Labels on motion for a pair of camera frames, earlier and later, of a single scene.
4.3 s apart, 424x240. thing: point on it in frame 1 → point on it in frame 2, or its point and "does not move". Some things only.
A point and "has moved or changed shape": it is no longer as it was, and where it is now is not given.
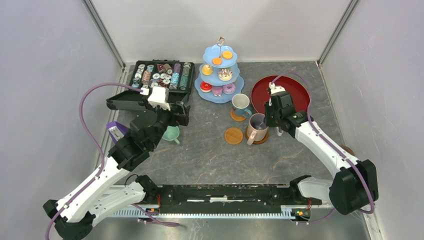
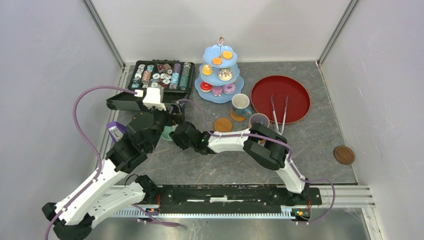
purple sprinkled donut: x=229 y=88 does not move
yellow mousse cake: x=207 y=69 does not move
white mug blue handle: x=240 y=102 does not move
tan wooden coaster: x=233 y=135 has moved or changed shape
